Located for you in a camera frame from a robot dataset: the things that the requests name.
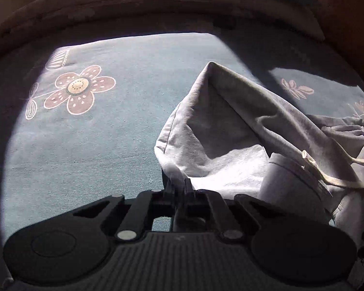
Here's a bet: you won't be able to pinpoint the wooden headboard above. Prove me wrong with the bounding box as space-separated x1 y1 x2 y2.
303 0 364 97

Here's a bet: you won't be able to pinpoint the folded floral quilt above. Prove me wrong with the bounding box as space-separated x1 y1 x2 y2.
0 0 326 56

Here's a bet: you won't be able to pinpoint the teal printed bed sheet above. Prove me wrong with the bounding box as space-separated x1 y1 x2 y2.
0 15 364 249

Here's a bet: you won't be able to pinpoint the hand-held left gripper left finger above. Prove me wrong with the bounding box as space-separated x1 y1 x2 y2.
73 179 178 243

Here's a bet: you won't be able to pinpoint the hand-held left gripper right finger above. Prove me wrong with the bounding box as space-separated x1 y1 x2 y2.
183 179 281 243

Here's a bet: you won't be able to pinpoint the grey drawstring sweatpants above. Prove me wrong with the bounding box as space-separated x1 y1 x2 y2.
154 61 364 249

